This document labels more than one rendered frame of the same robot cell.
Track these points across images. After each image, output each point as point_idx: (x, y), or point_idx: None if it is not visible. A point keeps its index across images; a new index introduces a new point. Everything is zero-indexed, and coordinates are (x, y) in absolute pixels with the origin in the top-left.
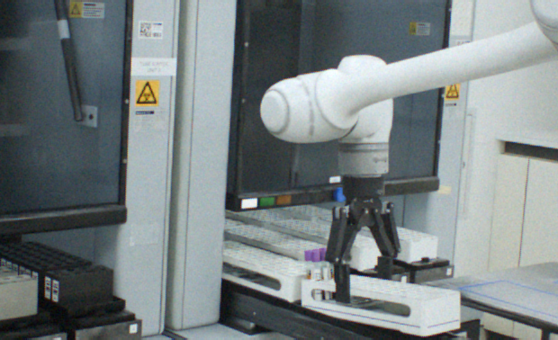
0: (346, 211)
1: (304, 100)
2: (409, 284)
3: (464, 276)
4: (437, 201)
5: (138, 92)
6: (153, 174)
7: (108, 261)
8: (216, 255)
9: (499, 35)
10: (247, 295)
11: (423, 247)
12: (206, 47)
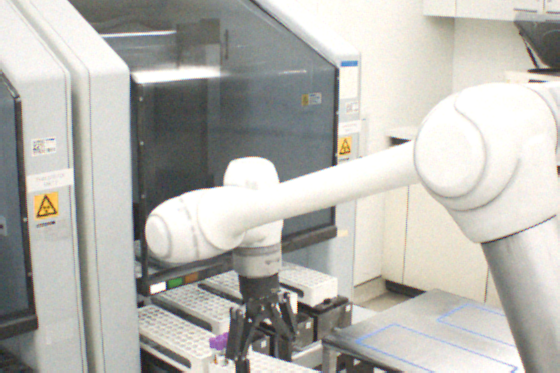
0: (242, 313)
1: (186, 226)
2: (307, 369)
3: (361, 322)
4: (336, 243)
5: (37, 206)
6: (61, 277)
7: (30, 356)
8: (132, 335)
9: (382, 153)
10: (163, 369)
11: (325, 290)
12: (102, 151)
